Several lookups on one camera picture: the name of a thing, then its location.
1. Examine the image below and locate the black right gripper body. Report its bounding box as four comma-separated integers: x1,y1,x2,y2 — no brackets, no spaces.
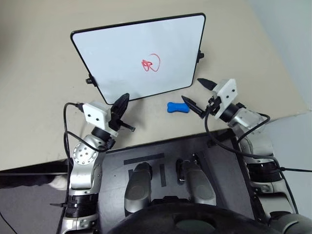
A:
206,96,223,116

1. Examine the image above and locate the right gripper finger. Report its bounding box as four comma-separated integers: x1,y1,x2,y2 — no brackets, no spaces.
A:
181,95,205,119
196,78,217,91

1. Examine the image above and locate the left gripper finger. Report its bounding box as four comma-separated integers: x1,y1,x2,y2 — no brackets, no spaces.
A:
116,93,131,118
111,93,129,117

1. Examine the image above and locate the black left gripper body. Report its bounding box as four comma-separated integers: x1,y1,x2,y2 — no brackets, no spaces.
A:
108,111,136,134

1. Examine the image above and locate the blue bone-shaped eraser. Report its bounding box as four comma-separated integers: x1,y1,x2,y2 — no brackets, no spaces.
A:
167,100,191,114

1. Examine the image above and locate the long black tape strip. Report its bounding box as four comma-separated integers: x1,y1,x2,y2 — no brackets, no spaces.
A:
123,153,165,166

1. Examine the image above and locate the black-framed whiteboard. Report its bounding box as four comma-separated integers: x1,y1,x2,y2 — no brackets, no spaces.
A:
70,12,206,106

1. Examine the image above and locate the grey left robot foot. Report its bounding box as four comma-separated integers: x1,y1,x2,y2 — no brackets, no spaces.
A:
124,162,153,217

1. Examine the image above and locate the grey robot foot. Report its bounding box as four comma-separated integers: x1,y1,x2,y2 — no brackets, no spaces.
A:
124,162,153,217
175,159,218,207

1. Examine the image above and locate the short black tape strip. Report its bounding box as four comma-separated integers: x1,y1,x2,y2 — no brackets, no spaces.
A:
159,164,167,187

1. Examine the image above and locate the grey right robot foot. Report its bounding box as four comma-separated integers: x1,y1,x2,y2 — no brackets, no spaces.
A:
175,159,218,207

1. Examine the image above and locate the dark rounded robot torso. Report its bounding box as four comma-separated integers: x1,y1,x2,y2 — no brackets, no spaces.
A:
107,201,271,234

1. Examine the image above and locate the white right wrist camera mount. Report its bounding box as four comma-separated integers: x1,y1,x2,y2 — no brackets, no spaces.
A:
211,78,237,120

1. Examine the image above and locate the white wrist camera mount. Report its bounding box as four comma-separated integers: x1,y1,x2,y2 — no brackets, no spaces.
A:
82,101,118,136
211,78,237,120

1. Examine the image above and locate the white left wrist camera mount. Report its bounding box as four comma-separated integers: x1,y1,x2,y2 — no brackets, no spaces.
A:
82,101,118,136

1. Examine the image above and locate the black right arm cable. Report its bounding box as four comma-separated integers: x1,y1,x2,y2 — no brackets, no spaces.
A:
204,107,312,220

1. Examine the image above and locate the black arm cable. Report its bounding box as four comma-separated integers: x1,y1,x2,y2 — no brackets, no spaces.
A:
204,107,312,220
63,102,108,208

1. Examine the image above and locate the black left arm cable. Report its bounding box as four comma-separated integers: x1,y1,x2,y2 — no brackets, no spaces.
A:
63,102,108,208

